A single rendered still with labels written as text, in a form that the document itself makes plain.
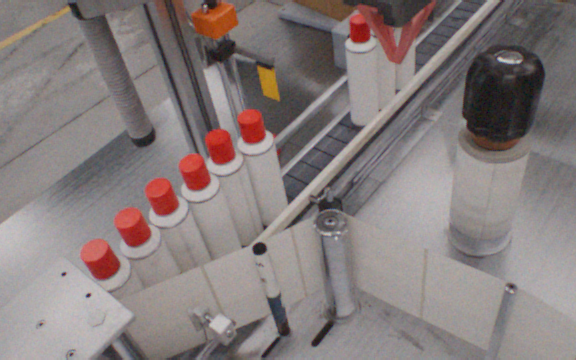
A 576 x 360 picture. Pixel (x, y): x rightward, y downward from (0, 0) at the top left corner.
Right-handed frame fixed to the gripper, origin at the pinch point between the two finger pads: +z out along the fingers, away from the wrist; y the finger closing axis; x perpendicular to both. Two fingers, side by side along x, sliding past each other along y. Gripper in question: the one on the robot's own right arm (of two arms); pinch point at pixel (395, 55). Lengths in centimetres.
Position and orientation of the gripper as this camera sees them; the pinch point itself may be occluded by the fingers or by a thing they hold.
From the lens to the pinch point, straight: 60.6
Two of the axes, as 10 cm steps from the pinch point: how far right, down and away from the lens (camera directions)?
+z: 1.4, 6.9, 7.1
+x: -7.6, -3.8, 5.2
